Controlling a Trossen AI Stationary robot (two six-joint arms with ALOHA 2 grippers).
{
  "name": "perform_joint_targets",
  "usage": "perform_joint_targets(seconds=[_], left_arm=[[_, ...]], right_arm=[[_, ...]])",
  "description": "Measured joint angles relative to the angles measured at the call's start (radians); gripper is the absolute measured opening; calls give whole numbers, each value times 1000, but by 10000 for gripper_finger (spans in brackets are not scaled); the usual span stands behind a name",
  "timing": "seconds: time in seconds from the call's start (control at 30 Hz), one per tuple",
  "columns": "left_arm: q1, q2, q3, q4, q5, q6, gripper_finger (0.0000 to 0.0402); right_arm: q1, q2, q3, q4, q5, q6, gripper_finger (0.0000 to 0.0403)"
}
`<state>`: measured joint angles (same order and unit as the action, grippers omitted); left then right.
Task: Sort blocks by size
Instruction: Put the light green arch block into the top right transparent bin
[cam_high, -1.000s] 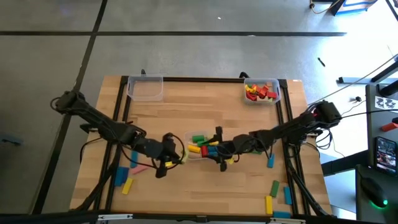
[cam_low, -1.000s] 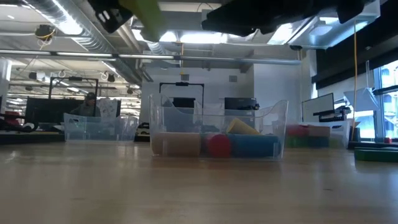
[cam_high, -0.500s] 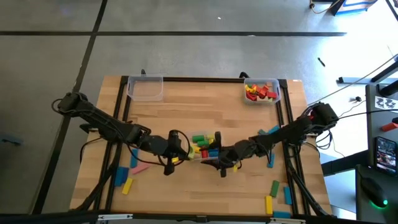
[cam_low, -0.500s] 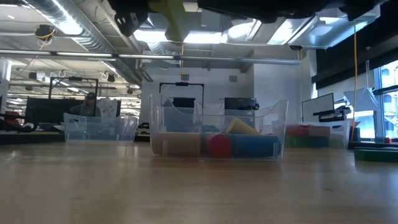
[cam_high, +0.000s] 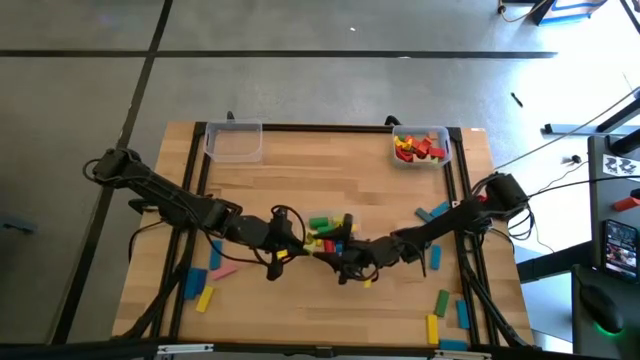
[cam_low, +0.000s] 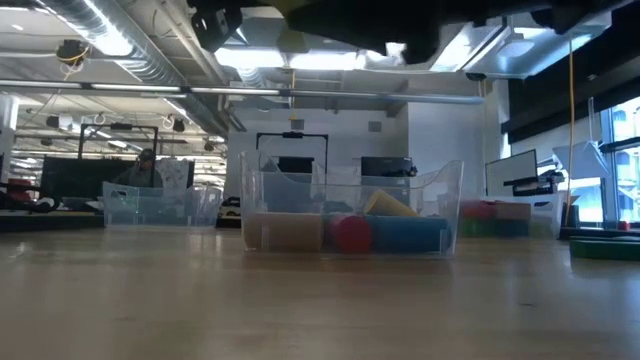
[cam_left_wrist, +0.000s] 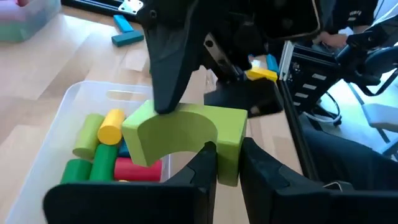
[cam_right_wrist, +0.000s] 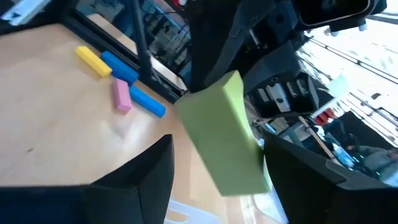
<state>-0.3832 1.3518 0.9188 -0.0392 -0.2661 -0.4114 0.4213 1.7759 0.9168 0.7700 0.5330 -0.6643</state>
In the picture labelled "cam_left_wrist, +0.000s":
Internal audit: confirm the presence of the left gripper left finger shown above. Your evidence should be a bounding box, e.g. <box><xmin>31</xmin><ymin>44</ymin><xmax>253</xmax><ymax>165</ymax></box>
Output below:
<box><xmin>42</xmin><ymin>141</ymin><xmax>218</xmax><ymax>224</ymax></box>

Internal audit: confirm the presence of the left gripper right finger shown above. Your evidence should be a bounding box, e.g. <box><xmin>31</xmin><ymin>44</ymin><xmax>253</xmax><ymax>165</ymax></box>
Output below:
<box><xmin>239</xmin><ymin>137</ymin><xmax>398</xmax><ymax>224</ymax></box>

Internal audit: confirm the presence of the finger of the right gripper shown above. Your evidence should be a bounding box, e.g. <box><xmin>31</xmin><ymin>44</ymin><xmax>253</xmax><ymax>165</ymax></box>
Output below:
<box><xmin>144</xmin><ymin>26</ymin><xmax>203</xmax><ymax>114</ymax></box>
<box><xmin>203</xmin><ymin>77</ymin><xmax>284</xmax><ymax>118</ymax></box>

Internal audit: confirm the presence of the yellow plank block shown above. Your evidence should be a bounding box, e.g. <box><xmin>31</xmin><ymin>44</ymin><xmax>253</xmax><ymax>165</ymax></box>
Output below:
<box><xmin>245</xmin><ymin>67</ymin><xmax>279</xmax><ymax>83</ymax></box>

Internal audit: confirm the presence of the red cylinder block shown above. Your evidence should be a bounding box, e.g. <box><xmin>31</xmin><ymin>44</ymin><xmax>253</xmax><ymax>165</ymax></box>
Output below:
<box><xmin>114</xmin><ymin>157</ymin><xmax>164</xmax><ymax>182</ymax></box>

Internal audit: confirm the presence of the blue cylinder block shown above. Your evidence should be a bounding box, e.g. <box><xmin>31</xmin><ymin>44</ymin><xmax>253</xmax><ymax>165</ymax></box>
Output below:
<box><xmin>118</xmin><ymin>139</ymin><xmax>131</xmax><ymax>158</ymax></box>

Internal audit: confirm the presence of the light green arch block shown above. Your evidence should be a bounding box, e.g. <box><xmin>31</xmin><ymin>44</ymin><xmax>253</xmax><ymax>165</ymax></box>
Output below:
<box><xmin>121</xmin><ymin>99</ymin><xmax>249</xmax><ymax>187</ymax></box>

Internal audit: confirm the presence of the light green cylinder block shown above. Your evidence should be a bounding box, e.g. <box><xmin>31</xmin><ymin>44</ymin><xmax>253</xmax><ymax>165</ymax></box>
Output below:
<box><xmin>72</xmin><ymin>113</ymin><xmax>106</xmax><ymax>160</ymax></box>

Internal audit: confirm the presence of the black labelled equipment box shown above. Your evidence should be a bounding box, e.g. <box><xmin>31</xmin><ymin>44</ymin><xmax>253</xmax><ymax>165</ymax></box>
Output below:
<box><xmin>279</xmin><ymin>40</ymin><xmax>341</xmax><ymax>116</ymax></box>

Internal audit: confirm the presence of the person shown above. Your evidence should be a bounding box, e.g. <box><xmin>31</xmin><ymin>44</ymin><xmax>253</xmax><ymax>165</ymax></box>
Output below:
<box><xmin>300</xmin><ymin>0</ymin><xmax>398</xmax><ymax>191</ymax></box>

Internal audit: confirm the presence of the person's hand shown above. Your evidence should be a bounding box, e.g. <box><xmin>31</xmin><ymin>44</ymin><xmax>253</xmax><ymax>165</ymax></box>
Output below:
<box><xmin>312</xmin><ymin>30</ymin><xmax>349</xmax><ymax>50</ymax></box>

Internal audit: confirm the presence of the clear plastic bin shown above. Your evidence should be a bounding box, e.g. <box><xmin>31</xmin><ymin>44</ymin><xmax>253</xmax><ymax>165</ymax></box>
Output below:
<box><xmin>0</xmin><ymin>0</ymin><xmax>62</xmax><ymax>44</ymax></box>
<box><xmin>4</xmin><ymin>80</ymin><xmax>172</xmax><ymax>224</ymax></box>

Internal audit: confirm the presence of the grey metal mount plate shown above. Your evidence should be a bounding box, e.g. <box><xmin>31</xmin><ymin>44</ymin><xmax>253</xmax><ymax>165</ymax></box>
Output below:
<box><xmin>118</xmin><ymin>0</ymin><xmax>144</xmax><ymax>16</ymax></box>

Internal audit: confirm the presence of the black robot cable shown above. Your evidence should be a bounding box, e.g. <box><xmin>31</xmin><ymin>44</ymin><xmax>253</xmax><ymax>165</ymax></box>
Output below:
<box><xmin>303</xmin><ymin>91</ymin><xmax>343</xmax><ymax>127</ymax></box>

